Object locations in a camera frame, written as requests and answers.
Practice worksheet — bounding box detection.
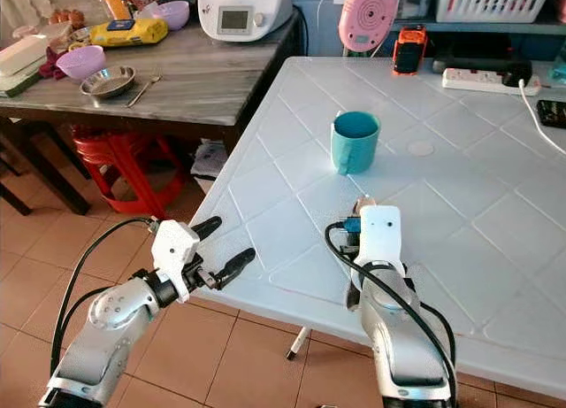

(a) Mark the white waste bin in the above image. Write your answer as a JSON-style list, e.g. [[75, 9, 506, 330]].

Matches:
[[190, 140, 232, 196]]

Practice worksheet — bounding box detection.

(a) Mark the white plastic table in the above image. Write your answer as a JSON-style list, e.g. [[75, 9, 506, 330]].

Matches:
[[192, 56, 566, 400]]

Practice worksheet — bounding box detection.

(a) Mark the teal ceramic mug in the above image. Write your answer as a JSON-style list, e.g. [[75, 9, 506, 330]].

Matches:
[[331, 110, 382, 176]]

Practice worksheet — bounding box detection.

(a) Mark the red plastic stool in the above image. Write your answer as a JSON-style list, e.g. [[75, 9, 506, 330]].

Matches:
[[72, 126, 187, 219]]

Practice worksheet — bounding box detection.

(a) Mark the grey stone-top table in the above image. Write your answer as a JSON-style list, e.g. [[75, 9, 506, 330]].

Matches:
[[0, 10, 306, 216]]

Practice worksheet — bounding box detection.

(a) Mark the steel fork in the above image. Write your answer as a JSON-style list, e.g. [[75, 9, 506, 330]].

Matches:
[[126, 73, 164, 109]]

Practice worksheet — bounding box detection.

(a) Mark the stainless steel dish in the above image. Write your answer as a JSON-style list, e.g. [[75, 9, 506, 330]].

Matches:
[[79, 65, 138, 100]]

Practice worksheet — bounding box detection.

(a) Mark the dark wooden bench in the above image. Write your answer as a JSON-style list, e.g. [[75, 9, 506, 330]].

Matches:
[[0, 116, 95, 217]]

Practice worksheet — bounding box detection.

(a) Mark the orange black handheld device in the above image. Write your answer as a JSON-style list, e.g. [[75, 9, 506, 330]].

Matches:
[[392, 24, 430, 77]]

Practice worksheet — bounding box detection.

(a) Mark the white power strip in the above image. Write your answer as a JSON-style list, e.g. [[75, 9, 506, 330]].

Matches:
[[441, 66, 541, 97]]

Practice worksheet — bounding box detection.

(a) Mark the purple plastic bowl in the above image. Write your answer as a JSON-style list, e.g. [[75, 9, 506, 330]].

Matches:
[[154, 0, 192, 32], [56, 45, 108, 81]]

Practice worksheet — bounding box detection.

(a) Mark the yellow food package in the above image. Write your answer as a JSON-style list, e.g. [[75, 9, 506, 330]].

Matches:
[[89, 18, 170, 49]]

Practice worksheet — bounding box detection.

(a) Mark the white kitchen machine with display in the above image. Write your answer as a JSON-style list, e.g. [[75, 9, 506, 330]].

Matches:
[[197, 0, 295, 43]]

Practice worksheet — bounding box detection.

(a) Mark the pink round appliance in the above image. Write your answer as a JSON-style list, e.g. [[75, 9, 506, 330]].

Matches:
[[338, 0, 400, 54]]

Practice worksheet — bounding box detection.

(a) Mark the dark red cloth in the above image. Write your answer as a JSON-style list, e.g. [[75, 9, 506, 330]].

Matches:
[[38, 49, 68, 81]]

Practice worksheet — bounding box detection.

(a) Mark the black low shelf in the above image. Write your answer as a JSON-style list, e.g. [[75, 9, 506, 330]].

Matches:
[[336, 17, 566, 76]]

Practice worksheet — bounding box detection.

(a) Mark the black power plug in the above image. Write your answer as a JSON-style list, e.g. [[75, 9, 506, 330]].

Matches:
[[501, 60, 535, 89]]

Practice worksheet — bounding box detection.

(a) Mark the orange bottle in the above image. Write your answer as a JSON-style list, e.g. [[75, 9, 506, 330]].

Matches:
[[98, 0, 134, 22]]

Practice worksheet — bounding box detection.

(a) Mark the white flat box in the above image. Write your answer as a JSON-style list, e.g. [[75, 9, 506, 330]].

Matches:
[[0, 33, 50, 98]]

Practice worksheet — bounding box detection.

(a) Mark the white plastic basket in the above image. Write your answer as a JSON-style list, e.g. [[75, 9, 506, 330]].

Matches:
[[435, 0, 555, 25]]

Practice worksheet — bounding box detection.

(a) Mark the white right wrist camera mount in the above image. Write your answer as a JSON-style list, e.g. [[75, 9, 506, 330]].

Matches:
[[357, 204, 404, 272]]

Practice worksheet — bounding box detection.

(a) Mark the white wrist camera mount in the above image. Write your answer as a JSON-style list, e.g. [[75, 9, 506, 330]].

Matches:
[[151, 219, 201, 304], [357, 204, 404, 272]]

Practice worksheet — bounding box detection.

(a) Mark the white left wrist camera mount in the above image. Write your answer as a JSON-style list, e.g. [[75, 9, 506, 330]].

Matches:
[[151, 219, 201, 304]]

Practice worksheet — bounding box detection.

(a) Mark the white charging cable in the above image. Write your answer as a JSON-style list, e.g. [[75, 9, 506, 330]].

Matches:
[[516, 85, 566, 158]]

